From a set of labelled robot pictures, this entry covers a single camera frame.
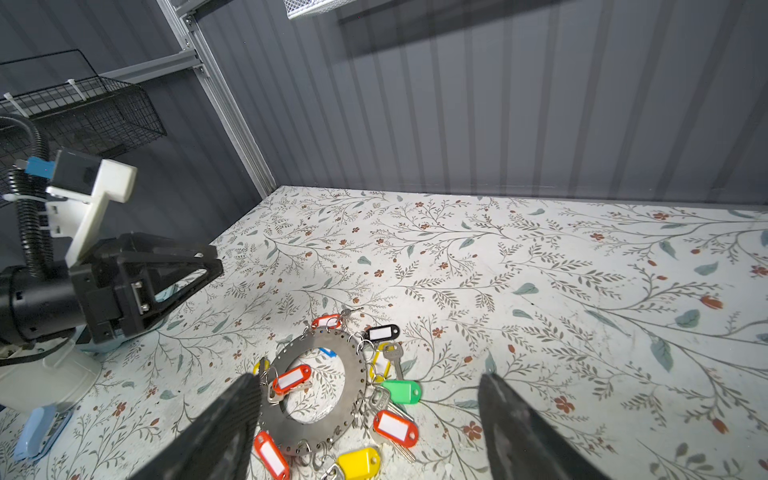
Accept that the black corrugated cable left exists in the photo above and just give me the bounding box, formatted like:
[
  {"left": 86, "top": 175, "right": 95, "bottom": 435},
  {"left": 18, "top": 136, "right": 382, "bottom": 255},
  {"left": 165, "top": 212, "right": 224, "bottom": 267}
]
[{"left": 0, "top": 113, "right": 55, "bottom": 280}]

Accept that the black key tag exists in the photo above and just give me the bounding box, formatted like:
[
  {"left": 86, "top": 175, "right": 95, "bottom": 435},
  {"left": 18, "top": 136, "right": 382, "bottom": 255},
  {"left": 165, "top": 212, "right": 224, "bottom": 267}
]
[{"left": 363, "top": 324, "right": 400, "bottom": 343}]

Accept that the green key tag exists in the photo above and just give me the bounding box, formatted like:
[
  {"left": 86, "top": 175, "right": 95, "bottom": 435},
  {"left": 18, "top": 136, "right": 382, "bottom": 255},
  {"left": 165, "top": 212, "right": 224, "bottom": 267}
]
[{"left": 380, "top": 380, "right": 423, "bottom": 405}]

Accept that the large keyring with keys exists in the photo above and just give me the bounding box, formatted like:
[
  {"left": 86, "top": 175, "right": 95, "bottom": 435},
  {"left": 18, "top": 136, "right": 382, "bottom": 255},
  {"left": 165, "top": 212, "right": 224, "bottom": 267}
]
[{"left": 253, "top": 309, "right": 417, "bottom": 479}]

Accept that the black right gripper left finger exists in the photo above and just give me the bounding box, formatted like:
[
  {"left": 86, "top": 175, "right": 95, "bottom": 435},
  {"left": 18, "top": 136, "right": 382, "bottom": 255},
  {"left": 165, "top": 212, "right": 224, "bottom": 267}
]
[{"left": 132, "top": 373, "right": 262, "bottom": 480}]

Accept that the red flat key tag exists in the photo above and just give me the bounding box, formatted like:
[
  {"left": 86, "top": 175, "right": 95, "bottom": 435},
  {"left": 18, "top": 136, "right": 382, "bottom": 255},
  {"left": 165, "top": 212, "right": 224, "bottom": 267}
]
[{"left": 271, "top": 364, "right": 312, "bottom": 397}]

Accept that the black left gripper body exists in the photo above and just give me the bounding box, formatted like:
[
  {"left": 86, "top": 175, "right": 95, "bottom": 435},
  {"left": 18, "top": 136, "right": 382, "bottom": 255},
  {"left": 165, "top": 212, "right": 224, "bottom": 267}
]
[{"left": 69, "top": 236, "right": 156, "bottom": 344}]

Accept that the white wire basket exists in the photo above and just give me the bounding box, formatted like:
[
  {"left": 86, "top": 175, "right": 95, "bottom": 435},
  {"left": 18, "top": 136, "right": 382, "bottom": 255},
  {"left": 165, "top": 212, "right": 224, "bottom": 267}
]
[{"left": 284, "top": 0, "right": 355, "bottom": 20}]

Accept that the red tag key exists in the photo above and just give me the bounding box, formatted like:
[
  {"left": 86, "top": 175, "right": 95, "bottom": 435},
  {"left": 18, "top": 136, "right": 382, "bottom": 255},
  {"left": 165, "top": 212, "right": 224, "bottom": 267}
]
[{"left": 372, "top": 410, "right": 419, "bottom": 449}]

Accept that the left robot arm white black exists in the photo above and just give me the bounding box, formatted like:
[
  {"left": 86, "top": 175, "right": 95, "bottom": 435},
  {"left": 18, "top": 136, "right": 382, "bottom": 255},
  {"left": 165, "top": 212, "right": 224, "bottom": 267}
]
[{"left": 1, "top": 233, "right": 223, "bottom": 413}]

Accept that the yellow key tag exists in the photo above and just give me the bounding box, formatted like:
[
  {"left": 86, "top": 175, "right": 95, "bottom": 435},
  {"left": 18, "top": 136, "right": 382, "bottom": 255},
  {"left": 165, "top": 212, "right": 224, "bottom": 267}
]
[{"left": 337, "top": 447, "right": 382, "bottom": 480}]

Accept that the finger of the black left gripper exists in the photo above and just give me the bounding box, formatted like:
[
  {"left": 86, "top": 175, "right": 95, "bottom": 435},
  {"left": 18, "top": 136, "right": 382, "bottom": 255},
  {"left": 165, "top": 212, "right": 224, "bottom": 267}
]
[{"left": 116, "top": 233, "right": 223, "bottom": 336}]

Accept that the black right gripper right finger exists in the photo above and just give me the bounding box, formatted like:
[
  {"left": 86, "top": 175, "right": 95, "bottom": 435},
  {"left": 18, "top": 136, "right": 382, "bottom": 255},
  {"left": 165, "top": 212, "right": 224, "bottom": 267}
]
[{"left": 478, "top": 374, "right": 606, "bottom": 479}]

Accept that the black wire basket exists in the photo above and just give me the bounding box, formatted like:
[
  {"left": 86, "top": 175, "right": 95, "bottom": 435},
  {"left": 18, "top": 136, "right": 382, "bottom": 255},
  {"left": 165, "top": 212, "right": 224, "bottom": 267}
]
[{"left": 0, "top": 49, "right": 168, "bottom": 208}]

